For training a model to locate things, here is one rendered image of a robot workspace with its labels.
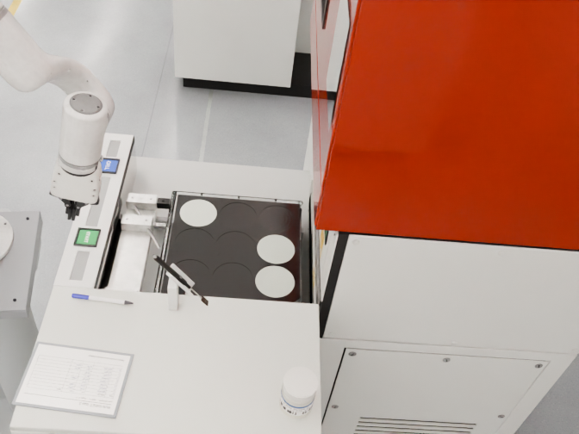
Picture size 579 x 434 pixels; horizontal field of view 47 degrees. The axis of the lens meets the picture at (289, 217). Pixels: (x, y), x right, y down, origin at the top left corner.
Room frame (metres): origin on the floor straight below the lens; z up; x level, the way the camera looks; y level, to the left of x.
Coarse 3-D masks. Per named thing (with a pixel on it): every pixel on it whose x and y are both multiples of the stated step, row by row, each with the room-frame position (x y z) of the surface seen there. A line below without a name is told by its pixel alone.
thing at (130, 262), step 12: (156, 216) 1.22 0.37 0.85; (120, 240) 1.10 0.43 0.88; (132, 240) 1.10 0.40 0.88; (144, 240) 1.11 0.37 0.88; (120, 252) 1.06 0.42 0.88; (132, 252) 1.06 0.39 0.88; (144, 252) 1.07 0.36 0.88; (120, 264) 1.02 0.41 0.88; (132, 264) 1.03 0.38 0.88; (144, 264) 1.03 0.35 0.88; (120, 276) 0.98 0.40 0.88; (132, 276) 0.99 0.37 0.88; (144, 276) 1.01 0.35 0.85; (132, 288) 0.95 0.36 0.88
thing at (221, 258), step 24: (216, 216) 1.22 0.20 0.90; (240, 216) 1.23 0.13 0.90; (264, 216) 1.24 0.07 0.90; (288, 216) 1.26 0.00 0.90; (192, 240) 1.12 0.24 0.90; (216, 240) 1.13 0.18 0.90; (240, 240) 1.15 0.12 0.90; (168, 264) 1.03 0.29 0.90; (192, 264) 1.04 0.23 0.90; (216, 264) 1.05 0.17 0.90; (240, 264) 1.06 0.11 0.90; (264, 264) 1.08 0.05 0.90; (288, 264) 1.09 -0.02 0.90; (192, 288) 0.97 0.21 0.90; (216, 288) 0.98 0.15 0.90; (240, 288) 0.99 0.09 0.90
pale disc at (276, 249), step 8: (264, 240) 1.16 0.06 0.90; (272, 240) 1.16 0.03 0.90; (280, 240) 1.17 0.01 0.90; (288, 240) 1.17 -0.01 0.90; (264, 248) 1.13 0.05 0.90; (272, 248) 1.13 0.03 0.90; (280, 248) 1.14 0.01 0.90; (288, 248) 1.14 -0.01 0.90; (264, 256) 1.10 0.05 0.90; (272, 256) 1.11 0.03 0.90; (280, 256) 1.11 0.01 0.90; (288, 256) 1.12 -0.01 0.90
